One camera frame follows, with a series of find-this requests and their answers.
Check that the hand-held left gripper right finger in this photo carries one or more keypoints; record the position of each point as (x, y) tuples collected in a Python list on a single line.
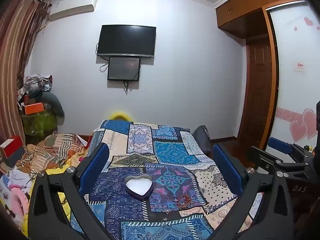
[(228, 167)]

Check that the pink plush item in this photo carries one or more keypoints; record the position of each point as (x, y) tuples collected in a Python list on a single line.
[(17, 197)]

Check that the green patterned cloth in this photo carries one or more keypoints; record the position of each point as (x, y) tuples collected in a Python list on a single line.
[(40, 125)]

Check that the orange box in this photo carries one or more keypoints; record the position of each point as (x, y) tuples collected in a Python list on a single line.
[(33, 108)]

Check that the wooden wardrobe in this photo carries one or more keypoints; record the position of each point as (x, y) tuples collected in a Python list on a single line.
[(240, 12)]

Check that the brown wooden door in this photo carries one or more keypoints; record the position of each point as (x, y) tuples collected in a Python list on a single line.
[(258, 87)]

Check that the black wall television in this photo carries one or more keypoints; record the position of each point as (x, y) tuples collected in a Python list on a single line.
[(126, 40)]

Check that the white sliding door pink hearts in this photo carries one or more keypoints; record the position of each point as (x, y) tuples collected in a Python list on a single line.
[(295, 42)]

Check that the brown striped curtain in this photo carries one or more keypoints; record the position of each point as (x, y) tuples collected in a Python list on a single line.
[(15, 55)]

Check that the yellow cartoon blanket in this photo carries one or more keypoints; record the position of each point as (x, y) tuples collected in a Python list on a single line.
[(25, 226)]

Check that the red box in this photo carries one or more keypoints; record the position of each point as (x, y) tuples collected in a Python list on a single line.
[(11, 146)]

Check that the pile of clothes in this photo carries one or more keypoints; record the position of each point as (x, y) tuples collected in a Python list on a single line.
[(35, 83)]

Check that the small black wall monitor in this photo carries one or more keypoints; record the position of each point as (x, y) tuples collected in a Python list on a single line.
[(123, 68)]

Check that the blue patchwork blanket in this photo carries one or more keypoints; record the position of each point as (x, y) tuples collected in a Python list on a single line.
[(140, 160)]

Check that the dark grey bag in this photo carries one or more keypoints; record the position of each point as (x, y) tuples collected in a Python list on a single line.
[(202, 138)]

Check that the yellow curved cushion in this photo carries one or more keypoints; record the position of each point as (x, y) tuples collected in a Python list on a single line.
[(120, 115)]

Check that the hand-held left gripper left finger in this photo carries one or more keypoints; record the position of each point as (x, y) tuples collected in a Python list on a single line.
[(93, 166)]

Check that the small red white sticker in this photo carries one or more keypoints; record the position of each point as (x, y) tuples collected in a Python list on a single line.
[(299, 66)]

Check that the purple heart-shaped jewelry box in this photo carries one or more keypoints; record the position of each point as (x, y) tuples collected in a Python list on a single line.
[(138, 186)]

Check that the white air conditioner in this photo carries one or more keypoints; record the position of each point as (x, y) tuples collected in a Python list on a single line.
[(72, 6)]

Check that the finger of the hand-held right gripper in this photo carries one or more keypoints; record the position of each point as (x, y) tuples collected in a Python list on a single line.
[(280, 145), (261, 158)]

